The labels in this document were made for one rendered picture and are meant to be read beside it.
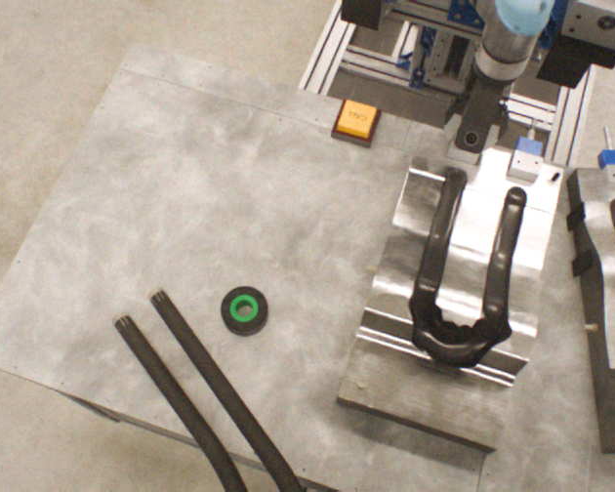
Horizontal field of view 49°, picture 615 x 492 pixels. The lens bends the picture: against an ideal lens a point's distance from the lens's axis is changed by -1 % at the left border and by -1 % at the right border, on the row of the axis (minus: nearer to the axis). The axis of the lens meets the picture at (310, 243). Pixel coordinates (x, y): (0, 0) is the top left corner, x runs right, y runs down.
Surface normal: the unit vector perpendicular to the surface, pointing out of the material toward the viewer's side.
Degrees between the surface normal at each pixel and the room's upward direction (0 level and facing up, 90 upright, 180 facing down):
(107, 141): 0
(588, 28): 90
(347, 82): 0
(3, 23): 0
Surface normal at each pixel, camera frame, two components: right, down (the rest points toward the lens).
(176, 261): 0.01, -0.39
